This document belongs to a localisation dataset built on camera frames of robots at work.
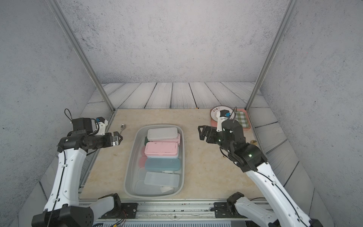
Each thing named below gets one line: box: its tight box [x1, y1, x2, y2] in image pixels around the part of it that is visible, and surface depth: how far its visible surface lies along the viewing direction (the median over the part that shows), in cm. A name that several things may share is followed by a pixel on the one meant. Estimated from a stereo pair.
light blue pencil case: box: [146, 145, 180, 159], surface depth 90 cm
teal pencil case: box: [144, 157, 181, 171], surface depth 89 cm
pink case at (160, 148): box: [144, 141, 179, 157], surface depth 91 cm
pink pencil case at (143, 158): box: [138, 145, 148, 168], surface depth 91 cm
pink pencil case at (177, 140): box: [147, 133, 181, 146], surface depth 97 cm
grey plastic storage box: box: [123, 123, 185, 199], surface depth 89 cm
